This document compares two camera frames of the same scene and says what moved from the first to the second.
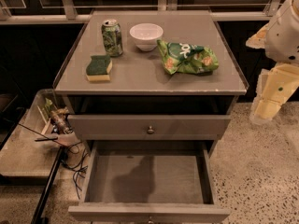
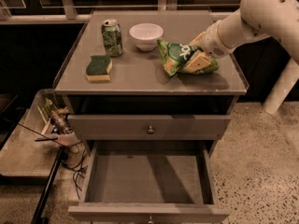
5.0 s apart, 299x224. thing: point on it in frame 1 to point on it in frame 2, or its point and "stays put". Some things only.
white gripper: (284, 36) to (212, 44)
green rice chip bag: (179, 57) stays put
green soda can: (113, 37) stays put
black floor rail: (41, 203) stays put
